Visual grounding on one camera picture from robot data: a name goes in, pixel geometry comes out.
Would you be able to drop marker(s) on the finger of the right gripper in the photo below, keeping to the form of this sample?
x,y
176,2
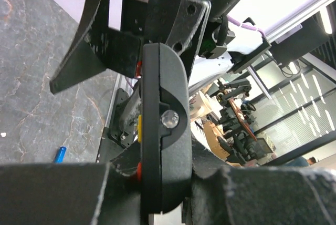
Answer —
x,y
95,48

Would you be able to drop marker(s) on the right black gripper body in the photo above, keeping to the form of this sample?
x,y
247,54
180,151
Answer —
x,y
186,26

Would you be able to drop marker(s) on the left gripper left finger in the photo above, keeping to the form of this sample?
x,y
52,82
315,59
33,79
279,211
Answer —
x,y
72,193

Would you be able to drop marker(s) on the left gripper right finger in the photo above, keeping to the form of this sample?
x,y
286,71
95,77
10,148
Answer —
x,y
222,194

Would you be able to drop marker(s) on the black remote control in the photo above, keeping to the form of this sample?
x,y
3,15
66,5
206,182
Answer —
x,y
166,143

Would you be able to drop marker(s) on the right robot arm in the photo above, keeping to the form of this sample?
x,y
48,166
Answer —
x,y
235,50

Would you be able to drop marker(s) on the blue battery near base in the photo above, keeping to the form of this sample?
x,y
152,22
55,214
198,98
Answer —
x,y
60,154

